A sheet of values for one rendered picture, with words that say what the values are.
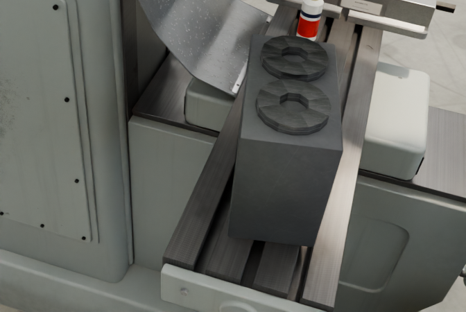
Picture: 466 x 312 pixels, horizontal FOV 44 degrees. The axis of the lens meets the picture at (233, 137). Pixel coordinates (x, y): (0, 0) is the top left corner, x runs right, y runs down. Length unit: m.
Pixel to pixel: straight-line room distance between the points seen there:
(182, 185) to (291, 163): 0.71
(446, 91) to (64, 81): 2.04
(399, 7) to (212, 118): 0.44
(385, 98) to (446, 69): 1.78
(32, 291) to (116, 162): 0.56
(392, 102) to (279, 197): 0.58
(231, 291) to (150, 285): 0.91
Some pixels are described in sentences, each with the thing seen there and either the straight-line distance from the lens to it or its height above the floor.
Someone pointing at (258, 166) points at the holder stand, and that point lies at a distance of 0.69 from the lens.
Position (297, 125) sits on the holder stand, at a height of 1.17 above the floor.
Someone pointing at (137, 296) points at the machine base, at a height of 0.20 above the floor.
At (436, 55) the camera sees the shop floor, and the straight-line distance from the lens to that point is 3.12.
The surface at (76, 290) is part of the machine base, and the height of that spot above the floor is 0.18.
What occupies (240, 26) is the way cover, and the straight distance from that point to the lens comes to 1.30.
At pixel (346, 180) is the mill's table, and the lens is 0.90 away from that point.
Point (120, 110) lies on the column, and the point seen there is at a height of 0.78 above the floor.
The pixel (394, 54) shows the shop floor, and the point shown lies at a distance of 3.03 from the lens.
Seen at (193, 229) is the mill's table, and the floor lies 0.97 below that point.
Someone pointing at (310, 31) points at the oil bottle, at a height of 0.99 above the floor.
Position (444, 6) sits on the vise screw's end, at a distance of 1.31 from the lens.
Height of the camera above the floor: 1.60
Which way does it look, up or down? 43 degrees down
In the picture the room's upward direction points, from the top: 7 degrees clockwise
